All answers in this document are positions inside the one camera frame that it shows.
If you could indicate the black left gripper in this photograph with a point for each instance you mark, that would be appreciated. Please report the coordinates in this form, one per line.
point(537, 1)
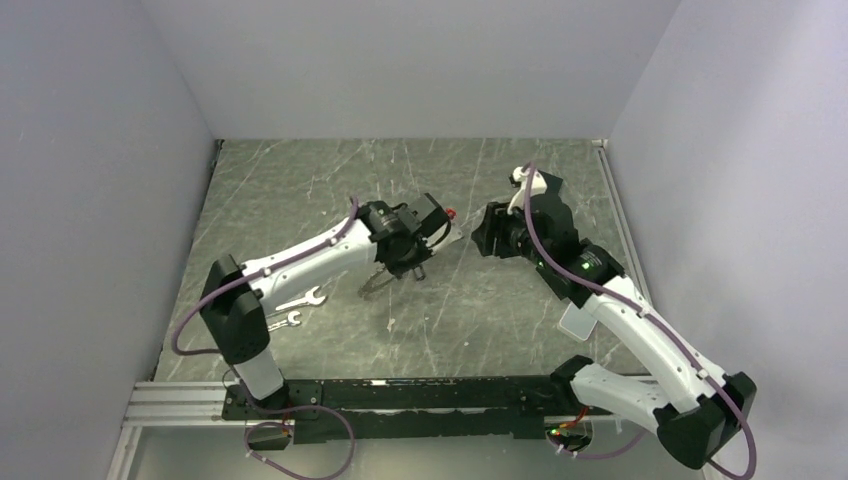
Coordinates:
point(398, 270)

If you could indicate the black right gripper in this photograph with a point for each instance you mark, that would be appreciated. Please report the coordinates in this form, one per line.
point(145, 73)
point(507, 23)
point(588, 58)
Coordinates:
point(495, 225)

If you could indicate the steel ring disc with keyrings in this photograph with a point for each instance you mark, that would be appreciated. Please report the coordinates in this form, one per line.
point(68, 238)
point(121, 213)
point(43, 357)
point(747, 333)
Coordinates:
point(376, 282)

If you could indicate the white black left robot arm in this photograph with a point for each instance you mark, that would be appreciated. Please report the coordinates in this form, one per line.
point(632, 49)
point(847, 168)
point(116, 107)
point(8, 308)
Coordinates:
point(239, 297)

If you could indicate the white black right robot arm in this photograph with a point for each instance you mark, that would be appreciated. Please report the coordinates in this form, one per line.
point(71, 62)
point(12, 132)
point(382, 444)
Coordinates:
point(694, 407)

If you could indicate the large silver wrench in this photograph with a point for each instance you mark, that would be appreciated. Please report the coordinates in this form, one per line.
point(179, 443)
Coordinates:
point(311, 297)

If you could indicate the small silver wrench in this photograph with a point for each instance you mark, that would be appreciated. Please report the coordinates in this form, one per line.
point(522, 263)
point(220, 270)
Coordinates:
point(291, 319)

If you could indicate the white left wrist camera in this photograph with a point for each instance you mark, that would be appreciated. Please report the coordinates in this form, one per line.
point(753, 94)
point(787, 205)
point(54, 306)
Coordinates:
point(449, 234)

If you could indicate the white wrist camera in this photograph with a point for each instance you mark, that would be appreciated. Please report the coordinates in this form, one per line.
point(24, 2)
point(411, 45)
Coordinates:
point(449, 234)
point(540, 191)

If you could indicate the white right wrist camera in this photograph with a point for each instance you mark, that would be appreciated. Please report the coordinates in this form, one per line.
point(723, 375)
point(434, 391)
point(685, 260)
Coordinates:
point(540, 191)

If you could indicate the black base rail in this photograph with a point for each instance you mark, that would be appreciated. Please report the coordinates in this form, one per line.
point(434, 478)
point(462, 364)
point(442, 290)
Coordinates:
point(523, 407)

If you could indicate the aluminium frame rail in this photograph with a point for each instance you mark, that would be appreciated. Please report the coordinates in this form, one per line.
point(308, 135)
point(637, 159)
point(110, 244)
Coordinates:
point(164, 404)

